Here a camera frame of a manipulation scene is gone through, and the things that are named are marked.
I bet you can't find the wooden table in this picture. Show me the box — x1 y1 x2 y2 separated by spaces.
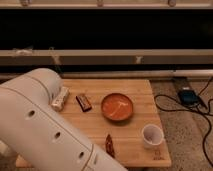
15 78 172 169

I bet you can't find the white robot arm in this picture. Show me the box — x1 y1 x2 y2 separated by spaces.
0 68 127 171

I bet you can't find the orange bowl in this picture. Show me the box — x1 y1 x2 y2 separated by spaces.
101 93 133 122

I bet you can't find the black cable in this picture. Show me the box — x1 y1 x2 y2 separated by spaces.
153 77 213 168

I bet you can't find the white plastic bottle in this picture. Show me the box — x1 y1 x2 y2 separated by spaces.
51 87 69 111

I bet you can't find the black power adapter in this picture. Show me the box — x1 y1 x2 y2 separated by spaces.
178 89 199 106

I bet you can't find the white cup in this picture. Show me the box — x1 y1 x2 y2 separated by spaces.
141 124 164 149

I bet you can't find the dark chocolate bar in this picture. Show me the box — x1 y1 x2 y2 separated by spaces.
76 94 92 112

